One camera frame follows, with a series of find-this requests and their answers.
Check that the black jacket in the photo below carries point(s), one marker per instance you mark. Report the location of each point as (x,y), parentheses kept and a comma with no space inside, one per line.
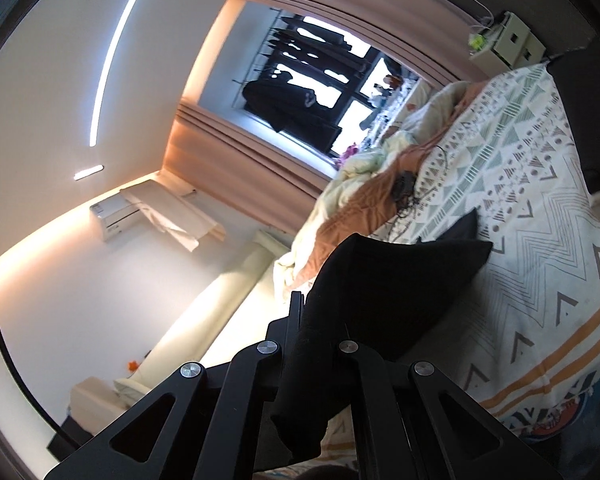
(379,285)

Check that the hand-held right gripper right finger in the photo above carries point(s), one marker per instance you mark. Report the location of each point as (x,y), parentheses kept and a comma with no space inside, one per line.
(362,365)

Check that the patterned window seat bedding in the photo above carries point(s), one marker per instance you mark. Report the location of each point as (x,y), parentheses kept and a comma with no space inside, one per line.
(394,112)

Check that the plush toys on sill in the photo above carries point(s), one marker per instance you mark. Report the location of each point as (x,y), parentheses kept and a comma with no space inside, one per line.
(387,90)

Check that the white nightstand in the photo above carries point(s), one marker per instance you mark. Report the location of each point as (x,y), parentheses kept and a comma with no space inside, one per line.
(512,42)

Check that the patterned blanket with orange back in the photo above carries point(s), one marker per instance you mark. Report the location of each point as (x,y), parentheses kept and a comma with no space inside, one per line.
(519,200)

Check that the pink curtain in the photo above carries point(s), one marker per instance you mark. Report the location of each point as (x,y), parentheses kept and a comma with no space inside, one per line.
(240,160)
(360,5)

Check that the long ceiling light strip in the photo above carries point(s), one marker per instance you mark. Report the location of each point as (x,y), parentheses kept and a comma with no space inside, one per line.
(112,50)

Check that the window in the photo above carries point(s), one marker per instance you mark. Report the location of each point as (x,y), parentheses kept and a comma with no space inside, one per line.
(230,80)

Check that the small orange toy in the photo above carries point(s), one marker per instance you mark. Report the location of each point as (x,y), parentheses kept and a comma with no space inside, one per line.
(133,364)

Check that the purple plush toy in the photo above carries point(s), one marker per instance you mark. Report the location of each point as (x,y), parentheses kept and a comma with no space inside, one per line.
(351,150)

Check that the row of dark hanging clothes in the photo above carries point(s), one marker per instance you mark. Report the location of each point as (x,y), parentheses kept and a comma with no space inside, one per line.
(320,45)

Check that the white hanging garment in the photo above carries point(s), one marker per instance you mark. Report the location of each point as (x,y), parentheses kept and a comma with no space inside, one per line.
(175,210)

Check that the short ceiling light strip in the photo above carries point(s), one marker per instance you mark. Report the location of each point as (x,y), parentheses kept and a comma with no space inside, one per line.
(89,172)

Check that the yellow-green object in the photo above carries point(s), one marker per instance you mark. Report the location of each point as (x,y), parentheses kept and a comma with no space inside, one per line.
(475,41)

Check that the dark clothes pile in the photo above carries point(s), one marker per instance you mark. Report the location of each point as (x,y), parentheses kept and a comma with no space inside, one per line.
(589,110)

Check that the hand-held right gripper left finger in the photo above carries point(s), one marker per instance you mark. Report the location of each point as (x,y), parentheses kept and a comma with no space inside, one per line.
(280,342)

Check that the white air conditioner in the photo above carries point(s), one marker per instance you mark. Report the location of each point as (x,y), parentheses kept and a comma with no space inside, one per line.
(115,217)

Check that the black hanging coat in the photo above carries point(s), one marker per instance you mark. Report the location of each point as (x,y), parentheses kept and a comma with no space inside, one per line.
(290,105)

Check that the cream duvet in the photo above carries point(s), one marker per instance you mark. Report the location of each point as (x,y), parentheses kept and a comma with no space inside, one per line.
(369,165)

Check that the cream padded headboard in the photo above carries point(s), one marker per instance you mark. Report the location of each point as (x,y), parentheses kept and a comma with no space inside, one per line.
(220,305)

